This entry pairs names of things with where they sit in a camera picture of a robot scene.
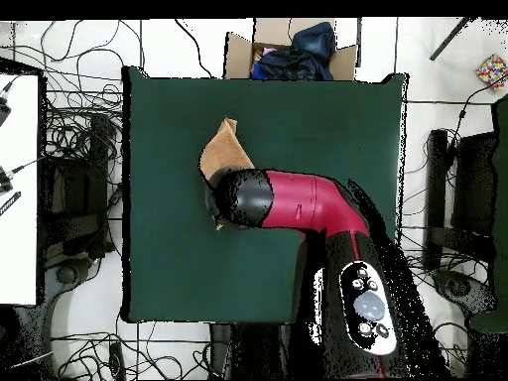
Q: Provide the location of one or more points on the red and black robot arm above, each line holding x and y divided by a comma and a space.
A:
309, 198

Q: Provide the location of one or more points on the brown cardboard box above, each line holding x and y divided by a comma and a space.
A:
238, 55

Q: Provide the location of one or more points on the grey caster chair base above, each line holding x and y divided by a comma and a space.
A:
458, 286
65, 274

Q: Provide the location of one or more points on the black rod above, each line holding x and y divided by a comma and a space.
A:
450, 39

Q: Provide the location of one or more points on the orange terry towel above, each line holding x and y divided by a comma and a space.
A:
226, 151

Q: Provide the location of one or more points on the black power strip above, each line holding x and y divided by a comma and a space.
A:
116, 359

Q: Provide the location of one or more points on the blue jeans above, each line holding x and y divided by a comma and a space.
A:
317, 39

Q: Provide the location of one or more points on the navy blue garment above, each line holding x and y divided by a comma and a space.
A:
289, 67

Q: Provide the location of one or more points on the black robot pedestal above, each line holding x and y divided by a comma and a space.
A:
258, 349

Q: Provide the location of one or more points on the white table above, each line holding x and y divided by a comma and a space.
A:
20, 238

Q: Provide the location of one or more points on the colourful patterned item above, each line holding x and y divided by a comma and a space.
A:
492, 70

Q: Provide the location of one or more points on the dark green covered furniture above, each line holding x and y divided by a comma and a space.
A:
501, 198

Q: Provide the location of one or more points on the dark green table cloth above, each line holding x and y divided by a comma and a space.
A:
178, 258

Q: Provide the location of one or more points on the black equipment stand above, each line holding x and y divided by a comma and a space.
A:
472, 186
79, 190

